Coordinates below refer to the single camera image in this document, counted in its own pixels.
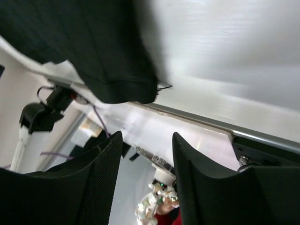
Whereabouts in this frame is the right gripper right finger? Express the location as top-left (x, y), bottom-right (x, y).
top-left (172, 133), bottom-right (300, 225)

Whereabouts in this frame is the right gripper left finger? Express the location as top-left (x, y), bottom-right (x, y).
top-left (0, 131), bottom-right (123, 225)

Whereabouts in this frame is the black pleated skirt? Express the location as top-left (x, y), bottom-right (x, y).
top-left (0, 0), bottom-right (159, 104)

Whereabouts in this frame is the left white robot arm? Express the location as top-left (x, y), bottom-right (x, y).
top-left (10, 85), bottom-right (77, 173)

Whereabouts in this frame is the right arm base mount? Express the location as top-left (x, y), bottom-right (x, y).
top-left (232, 137), bottom-right (300, 174)

